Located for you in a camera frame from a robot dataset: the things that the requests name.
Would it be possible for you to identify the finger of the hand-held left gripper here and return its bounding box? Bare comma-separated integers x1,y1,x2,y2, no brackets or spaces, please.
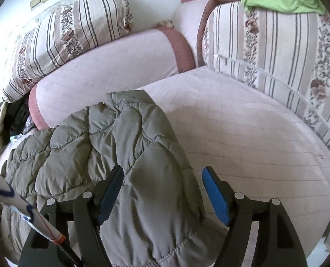
58,242,84,267

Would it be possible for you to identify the pink bolster cushion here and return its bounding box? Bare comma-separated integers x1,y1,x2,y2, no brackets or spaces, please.
173,0,242,68
28,28,196,130

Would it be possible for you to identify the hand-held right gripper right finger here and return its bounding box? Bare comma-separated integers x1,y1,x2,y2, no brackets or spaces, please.
202,166,306,267

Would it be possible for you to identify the olive puffer jacket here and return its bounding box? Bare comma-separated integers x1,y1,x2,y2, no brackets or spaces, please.
0,89,230,267

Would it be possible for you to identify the black clothing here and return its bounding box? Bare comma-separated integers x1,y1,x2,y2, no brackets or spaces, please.
0,97,33,137

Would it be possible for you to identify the striped floral pillow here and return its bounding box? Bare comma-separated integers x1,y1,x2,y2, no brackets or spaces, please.
202,0,330,158
2,0,134,103

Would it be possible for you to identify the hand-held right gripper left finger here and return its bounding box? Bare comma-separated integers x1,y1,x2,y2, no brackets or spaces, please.
17,165,124,267

